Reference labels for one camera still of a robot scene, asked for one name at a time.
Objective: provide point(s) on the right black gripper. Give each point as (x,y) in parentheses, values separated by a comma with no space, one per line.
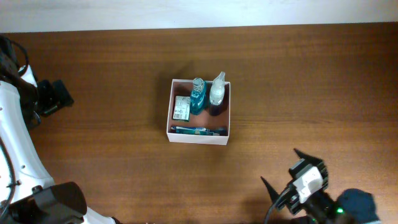
(294,203)

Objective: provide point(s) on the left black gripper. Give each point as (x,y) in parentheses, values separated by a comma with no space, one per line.
(50,98)

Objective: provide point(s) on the blue white toothbrush with cap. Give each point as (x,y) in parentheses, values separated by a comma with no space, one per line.
(221,131)

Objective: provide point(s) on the clear spray bottle purple liquid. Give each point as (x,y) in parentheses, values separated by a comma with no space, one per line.
(216,96)

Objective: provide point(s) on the Colgate toothpaste tube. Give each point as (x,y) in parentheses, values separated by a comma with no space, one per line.
(196,132)

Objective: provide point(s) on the teal mouthwash bottle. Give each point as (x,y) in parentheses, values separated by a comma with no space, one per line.
(197,97)

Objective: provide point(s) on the green white soap box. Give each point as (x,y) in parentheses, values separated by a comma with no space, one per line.
(181,110)

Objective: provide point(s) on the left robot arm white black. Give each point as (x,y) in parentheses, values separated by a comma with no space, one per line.
(29,194)

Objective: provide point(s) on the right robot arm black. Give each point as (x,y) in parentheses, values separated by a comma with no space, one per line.
(352,206)

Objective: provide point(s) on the white square cardboard box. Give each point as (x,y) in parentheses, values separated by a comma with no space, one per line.
(181,87)

